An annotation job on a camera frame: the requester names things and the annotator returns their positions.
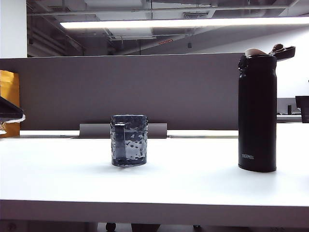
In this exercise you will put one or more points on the left gripper finger with clear tip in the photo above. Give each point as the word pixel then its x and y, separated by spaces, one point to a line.
pixel 9 110

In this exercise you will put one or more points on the black thermos flask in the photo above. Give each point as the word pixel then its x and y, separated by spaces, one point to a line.
pixel 257 116

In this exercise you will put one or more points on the yellow paper bag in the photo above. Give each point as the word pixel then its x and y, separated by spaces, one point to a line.
pixel 10 84

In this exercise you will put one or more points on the grey desk partition panel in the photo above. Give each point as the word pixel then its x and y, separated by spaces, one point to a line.
pixel 120 91

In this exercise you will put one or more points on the textured clear glass mug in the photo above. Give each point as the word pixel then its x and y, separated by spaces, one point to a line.
pixel 135 145

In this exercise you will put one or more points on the black caster wheel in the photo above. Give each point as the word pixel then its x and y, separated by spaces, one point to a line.
pixel 110 226

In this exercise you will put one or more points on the red ceiling sign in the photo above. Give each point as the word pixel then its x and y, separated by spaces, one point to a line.
pixel 165 42

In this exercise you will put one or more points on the long ceiling light strip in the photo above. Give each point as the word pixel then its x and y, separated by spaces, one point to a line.
pixel 169 23

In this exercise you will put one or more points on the ceiling air vent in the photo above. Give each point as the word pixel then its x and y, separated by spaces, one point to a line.
pixel 195 15

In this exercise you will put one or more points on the small black cylinder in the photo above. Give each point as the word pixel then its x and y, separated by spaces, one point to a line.
pixel 289 109

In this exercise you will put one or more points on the white background desk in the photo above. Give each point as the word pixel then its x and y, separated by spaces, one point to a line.
pixel 289 118

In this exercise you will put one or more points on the black computer monitor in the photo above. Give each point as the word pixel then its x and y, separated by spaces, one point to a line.
pixel 303 108

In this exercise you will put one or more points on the grey partition bracket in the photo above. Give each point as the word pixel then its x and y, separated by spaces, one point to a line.
pixel 94 130

